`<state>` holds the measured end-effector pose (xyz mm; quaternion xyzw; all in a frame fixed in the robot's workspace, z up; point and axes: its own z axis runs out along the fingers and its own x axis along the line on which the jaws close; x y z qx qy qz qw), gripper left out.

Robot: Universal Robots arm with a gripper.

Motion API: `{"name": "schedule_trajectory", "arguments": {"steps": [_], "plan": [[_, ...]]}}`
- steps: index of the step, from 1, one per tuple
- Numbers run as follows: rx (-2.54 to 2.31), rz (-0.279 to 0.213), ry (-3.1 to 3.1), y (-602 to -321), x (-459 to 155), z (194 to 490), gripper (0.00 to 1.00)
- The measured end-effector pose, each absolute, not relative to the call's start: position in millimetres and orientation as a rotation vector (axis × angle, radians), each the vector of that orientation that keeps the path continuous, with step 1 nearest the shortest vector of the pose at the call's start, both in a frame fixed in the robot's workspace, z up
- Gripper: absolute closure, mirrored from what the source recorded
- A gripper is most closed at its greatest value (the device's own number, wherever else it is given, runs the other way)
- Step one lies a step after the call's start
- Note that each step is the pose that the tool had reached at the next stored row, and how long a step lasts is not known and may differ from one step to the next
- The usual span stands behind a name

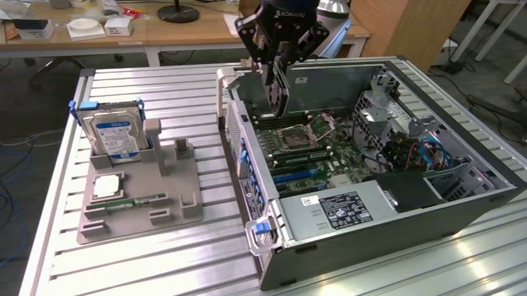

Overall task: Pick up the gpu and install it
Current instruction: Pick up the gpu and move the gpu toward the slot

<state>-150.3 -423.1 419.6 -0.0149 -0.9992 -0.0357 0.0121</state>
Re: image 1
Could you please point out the CPU socket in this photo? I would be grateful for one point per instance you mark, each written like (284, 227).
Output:
(297, 137)

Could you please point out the silver power supply unit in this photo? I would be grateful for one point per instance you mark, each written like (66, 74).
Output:
(330, 212)

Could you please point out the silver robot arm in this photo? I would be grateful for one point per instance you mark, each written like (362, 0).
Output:
(334, 5)

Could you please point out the hard disk with blue caddy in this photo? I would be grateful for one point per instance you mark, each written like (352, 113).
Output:
(113, 135)

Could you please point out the metal socket cover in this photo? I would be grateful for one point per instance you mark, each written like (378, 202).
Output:
(321, 121)

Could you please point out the white round holder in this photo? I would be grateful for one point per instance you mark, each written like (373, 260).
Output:
(86, 29)

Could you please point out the wooden cabinet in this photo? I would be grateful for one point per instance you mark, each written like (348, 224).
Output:
(412, 27)

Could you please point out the installed green RAM stick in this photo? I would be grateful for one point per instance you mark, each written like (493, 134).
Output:
(302, 156)

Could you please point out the metal disk bay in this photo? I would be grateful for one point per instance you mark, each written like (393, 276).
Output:
(461, 182)

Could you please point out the wooden desk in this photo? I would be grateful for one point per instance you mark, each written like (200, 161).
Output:
(186, 34)

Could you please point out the green motherboard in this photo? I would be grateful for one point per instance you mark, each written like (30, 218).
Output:
(313, 166)

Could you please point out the small white cardboard box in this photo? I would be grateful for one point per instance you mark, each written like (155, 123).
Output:
(119, 27)

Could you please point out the loose green RAM stick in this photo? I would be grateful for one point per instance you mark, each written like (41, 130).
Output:
(131, 202)

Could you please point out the black fan shroud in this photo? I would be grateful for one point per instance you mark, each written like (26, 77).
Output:
(408, 192)

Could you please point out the black lamp base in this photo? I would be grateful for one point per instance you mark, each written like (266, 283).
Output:
(179, 13)

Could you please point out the open black PC case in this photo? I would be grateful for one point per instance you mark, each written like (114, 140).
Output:
(412, 234)

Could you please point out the white table frame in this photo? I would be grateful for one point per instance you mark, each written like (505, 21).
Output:
(478, 27)

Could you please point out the black and white box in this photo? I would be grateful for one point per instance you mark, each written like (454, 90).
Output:
(35, 28)

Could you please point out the grey parts rack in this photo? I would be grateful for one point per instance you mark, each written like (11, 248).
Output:
(141, 216)

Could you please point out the black chair base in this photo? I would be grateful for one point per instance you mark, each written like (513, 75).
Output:
(50, 72)

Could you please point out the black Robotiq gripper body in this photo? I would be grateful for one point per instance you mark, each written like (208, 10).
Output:
(285, 13)

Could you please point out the blue case latch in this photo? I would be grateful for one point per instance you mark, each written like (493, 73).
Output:
(261, 229)

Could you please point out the red packet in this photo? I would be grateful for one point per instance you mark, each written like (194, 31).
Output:
(133, 13)

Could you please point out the silver CPU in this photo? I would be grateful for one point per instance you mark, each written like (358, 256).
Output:
(107, 187)

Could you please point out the blue expansion slot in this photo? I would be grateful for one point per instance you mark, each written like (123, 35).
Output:
(298, 174)

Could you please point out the black graphics card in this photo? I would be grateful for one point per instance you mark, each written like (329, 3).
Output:
(280, 92)

